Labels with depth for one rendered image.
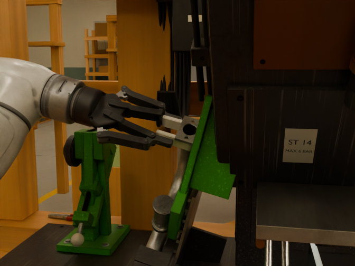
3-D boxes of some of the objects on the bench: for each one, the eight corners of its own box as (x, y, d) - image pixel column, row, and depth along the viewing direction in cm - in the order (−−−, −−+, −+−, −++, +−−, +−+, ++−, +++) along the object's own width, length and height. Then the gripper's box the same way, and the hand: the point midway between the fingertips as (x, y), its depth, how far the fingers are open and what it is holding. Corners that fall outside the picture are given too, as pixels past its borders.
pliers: (102, 218, 122) (102, 214, 122) (95, 225, 118) (95, 220, 117) (54, 214, 126) (53, 210, 126) (44, 220, 121) (44, 216, 121)
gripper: (56, 123, 75) (183, 162, 72) (93, 62, 84) (208, 94, 81) (64, 145, 82) (180, 182, 78) (97, 86, 90) (204, 117, 87)
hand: (177, 133), depth 80 cm, fingers closed on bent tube, 3 cm apart
